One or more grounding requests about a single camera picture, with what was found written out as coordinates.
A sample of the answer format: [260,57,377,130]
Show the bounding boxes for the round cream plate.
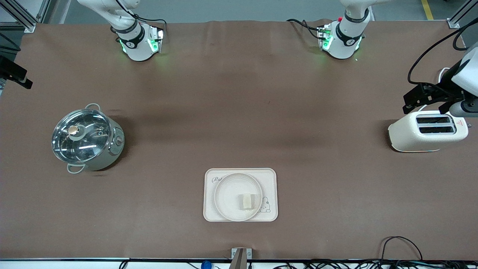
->
[214,173,263,222]

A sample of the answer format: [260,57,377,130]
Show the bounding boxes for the cream two-slot toaster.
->
[388,106,469,152]

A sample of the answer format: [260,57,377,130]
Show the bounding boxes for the glass pot lid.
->
[52,108,112,165]

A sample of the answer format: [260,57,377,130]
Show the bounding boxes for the silver electric cooking pot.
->
[52,103,125,174]

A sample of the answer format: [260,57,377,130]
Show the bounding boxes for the cream rabbit print tray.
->
[203,168,279,222]

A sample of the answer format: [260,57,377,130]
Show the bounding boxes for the brown table cover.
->
[0,19,478,260]

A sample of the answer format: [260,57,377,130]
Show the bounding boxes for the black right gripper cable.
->
[0,33,21,52]

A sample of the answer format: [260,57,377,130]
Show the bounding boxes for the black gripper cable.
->
[408,27,478,86]
[0,33,21,52]

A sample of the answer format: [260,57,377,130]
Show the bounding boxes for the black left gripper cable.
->
[408,27,478,86]

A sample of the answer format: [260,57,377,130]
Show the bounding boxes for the aluminium frame post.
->
[447,0,478,29]
[0,0,51,33]

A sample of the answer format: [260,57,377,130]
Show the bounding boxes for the black looped cable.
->
[380,236,423,262]

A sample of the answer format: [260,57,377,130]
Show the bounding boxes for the black left arm base cable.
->
[286,18,322,40]

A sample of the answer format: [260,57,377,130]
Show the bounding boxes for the black arm base cable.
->
[114,0,168,40]
[286,18,322,40]

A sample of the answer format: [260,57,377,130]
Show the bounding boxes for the black right arm base cable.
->
[114,0,168,40]

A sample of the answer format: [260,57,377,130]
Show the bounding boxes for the grey metal camera bracket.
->
[231,248,252,269]

